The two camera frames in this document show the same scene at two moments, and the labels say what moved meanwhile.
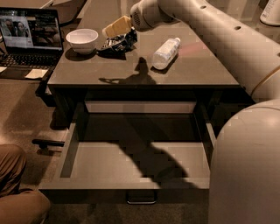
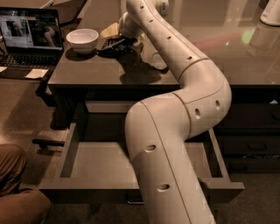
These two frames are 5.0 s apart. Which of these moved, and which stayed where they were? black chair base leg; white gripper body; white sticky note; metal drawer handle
Moved: white gripper body
Stayed: white sticky note; metal drawer handle; black chair base leg
